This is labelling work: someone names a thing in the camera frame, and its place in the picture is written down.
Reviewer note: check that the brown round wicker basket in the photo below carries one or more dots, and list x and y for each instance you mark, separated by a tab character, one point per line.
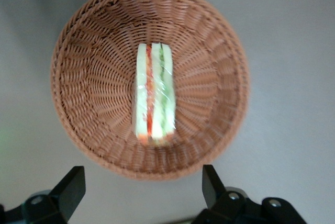
91	77

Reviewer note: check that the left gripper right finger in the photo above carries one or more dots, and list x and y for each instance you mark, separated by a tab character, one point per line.
217	203

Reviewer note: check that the triangle sandwich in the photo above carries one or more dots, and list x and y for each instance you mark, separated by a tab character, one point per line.
154	90

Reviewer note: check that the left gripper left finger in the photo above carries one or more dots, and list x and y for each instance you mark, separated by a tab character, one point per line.
68	197

